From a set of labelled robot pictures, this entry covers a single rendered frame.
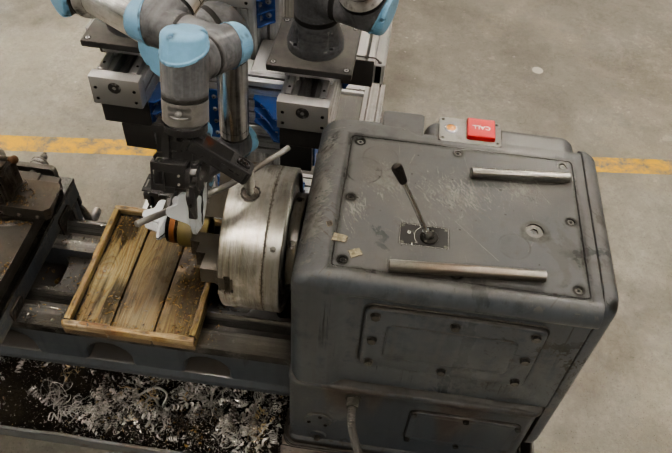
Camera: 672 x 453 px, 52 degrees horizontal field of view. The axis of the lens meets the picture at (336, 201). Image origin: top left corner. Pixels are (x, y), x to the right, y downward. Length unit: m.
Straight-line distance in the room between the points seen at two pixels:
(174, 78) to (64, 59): 2.87
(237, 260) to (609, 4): 3.67
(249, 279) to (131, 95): 0.72
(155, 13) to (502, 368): 0.93
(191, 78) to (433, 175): 0.56
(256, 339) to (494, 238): 0.60
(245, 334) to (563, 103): 2.55
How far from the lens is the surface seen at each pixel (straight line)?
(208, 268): 1.42
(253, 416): 1.85
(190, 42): 1.08
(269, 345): 1.61
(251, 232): 1.36
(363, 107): 3.15
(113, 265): 1.76
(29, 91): 3.79
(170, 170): 1.17
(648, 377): 2.85
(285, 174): 1.43
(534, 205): 1.42
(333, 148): 1.46
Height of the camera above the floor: 2.25
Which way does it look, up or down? 48 degrees down
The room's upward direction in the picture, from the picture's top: 4 degrees clockwise
